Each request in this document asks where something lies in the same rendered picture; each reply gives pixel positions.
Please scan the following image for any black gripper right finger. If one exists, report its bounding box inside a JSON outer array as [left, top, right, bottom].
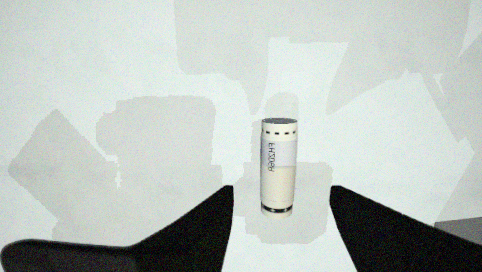
[[329, 185, 482, 272]]

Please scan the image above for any white cylindrical battery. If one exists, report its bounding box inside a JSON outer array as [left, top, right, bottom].
[[260, 118, 298, 219]]

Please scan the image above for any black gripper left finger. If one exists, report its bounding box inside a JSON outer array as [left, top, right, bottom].
[[0, 185, 234, 272]]

